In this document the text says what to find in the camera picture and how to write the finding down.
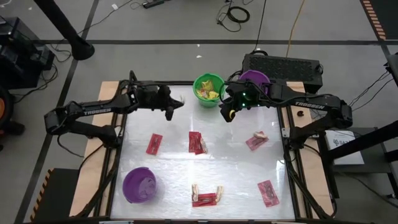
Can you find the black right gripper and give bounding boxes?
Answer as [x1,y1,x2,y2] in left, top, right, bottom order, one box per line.
[220,81,274,123]

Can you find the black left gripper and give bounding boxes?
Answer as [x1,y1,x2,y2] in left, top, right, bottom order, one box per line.
[134,86,181,122]

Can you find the red candy packet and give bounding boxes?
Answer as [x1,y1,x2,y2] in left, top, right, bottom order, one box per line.
[188,131,201,153]
[245,132,269,152]
[192,192,218,208]
[257,179,280,208]
[146,133,164,156]
[193,134,206,156]

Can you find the green halloween bucket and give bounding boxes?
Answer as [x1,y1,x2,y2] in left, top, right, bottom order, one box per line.
[192,72,227,108]

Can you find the purple halloween bucket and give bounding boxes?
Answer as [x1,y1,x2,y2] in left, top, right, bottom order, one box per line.
[122,166,158,205]
[238,69,272,108]

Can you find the black computer case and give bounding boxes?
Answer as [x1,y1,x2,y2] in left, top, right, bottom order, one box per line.
[242,53,323,100]

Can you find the black power strip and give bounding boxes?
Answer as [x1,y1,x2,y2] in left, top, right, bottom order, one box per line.
[142,0,165,9]

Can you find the plywood board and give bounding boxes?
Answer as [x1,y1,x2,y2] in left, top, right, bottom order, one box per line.
[68,81,121,217]
[285,81,335,215]

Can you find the white labelled box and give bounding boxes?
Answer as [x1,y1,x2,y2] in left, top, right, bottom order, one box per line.
[325,129,365,166]

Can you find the black pole stand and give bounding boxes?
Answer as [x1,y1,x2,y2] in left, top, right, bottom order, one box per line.
[33,0,95,61]

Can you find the black mat orange stripes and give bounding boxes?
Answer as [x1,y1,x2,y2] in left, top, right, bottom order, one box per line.
[360,0,398,41]
[29,167,80,223]

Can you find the black metal beam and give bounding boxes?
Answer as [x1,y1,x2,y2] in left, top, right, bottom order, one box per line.
[326,119,398,162]

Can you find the black equipment cart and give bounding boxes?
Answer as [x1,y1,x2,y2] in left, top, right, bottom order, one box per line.
[0,17,55,90]

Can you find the black orange wheeled device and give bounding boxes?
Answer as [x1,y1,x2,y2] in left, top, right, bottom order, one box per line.
[0,85,25,152]

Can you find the black table frame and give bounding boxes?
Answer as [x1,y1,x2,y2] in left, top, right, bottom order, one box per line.
[74,70,338,222]

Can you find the black floor cable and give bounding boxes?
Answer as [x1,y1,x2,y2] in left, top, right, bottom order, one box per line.
[251,0,267,52]

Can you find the coiled black cable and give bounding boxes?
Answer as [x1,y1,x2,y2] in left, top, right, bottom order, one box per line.
[216,0,251,33]

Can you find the yellow floor cable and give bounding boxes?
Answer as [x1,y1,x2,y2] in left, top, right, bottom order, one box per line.
[285,0,306,58]

